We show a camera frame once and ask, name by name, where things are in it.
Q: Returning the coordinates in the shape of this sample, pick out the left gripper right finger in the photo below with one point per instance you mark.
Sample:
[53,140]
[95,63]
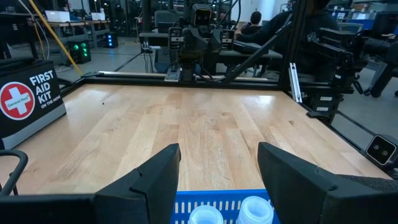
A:
[304,199]

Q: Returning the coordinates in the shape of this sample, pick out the computer with green lights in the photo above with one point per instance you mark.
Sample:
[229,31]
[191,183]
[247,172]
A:
[79,51]

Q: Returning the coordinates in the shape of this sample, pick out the person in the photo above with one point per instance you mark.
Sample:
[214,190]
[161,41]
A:
[311,28]
[255,18]

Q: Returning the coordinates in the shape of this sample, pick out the black first aid kit bag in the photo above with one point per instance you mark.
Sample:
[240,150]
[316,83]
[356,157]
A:
[12,74]

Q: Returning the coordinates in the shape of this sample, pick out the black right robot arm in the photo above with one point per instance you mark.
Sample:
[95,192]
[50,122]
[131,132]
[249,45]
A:
[188,67]

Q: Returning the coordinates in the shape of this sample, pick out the black depth camera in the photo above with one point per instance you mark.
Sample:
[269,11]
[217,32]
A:
[381,149]

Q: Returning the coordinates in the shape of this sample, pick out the blue plastic basket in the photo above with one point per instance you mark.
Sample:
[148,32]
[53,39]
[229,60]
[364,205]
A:
[217,195]

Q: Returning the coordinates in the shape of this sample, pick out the black aluminium table frame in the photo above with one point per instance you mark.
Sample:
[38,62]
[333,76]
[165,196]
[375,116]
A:
[124,80]

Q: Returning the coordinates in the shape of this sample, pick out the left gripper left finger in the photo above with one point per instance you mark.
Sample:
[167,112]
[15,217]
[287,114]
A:
[146,199]

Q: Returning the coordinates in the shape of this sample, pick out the background work desk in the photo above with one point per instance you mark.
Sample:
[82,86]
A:
[77,23]

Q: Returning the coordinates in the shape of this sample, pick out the computer with blue lights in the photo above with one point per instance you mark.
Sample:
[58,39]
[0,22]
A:
[111,40]

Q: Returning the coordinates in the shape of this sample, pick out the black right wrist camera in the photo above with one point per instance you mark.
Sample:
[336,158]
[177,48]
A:
[202,17]

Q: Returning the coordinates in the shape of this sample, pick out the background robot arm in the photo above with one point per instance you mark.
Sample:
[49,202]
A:
[335,53]

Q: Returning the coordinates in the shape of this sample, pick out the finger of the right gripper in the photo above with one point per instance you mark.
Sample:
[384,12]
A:
[228,40]
[176,40]

